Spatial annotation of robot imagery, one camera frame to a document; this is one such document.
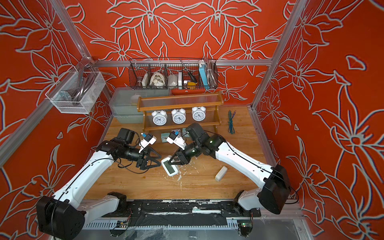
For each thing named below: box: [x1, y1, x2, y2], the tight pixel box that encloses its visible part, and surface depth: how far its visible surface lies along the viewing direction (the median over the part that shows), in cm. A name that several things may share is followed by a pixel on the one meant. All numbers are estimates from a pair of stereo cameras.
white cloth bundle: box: [149, 71, 166, 88], surface depth 92 cm
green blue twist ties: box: [228, 110, 237, 135], surface depth 110 cm
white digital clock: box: [161, 155, 179, 177], surface depth 67 cm
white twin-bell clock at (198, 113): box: [191, 106, 206, 122], surface depth 89 cm
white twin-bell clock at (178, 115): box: [171, 108, 187, 124], surface depth 87 cm
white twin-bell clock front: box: [151, 110, 168, 126], surface depth 87 cm
